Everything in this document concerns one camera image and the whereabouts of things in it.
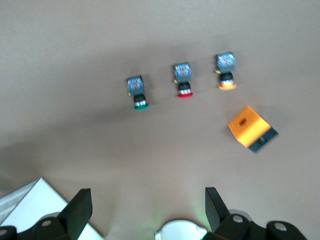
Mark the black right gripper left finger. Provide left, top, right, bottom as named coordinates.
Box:
left=0, top=188, right=93, bottom=240

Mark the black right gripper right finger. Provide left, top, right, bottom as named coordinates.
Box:
left=201, top=186, right=307, bottom=240

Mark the green push button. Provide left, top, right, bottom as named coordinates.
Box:
left=126, top=75, right=150, bottom=111

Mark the white drawer cabinet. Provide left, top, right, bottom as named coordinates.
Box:
left=0, top=176, right=106, bottom=240

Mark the orange black button box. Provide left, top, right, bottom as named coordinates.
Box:
left=227, top=104, right=280, bottom=155

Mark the red push button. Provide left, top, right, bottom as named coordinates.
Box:
left=172, top=62, right=195, bottom=99

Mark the yellow push button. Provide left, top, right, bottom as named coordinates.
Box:
left=215, top=51, right=238, bottom=91

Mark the brown table cover mat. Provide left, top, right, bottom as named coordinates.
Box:
left=0, top=0, right=320, bottom=240

